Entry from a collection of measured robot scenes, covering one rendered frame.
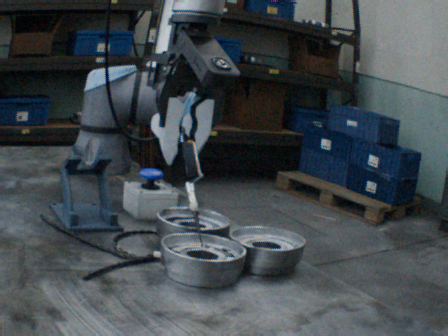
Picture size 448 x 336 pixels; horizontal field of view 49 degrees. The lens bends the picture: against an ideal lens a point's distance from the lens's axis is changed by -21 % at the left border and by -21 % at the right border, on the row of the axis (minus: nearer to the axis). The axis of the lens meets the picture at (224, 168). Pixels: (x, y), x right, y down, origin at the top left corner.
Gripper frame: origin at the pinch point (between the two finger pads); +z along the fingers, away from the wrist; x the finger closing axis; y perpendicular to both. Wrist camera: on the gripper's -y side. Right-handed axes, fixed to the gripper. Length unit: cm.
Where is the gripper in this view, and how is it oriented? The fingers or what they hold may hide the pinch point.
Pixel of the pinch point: (182, 156)
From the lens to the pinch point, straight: 80.4
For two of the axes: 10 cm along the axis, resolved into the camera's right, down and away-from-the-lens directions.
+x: -8.4, 0.0, -5.5
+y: -5.3, -2.3, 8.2
